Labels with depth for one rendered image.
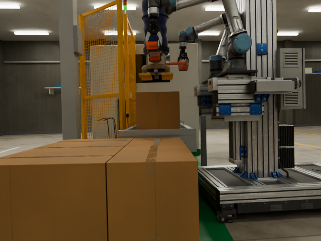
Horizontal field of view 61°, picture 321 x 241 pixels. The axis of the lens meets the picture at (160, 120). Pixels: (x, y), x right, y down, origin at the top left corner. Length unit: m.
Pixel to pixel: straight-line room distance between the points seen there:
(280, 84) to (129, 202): 1.28
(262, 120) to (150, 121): 0.96
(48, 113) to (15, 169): 11.28
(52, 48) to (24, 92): 2.21
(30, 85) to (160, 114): 10.72
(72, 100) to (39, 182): 2.06
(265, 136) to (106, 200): 1.44
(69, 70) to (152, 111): 1.25
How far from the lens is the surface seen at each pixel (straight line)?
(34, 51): 13.05
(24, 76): 13.02
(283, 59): 2.34
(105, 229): 1.29
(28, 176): 1.33
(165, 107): 2.48
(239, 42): 1.91
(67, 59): 3.35
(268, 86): 1.96
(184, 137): 2.45
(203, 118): 3.02
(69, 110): 3.29
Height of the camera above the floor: 0.75
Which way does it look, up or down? 1 degrees down
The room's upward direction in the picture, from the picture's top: 1 degrees counter-clockwise
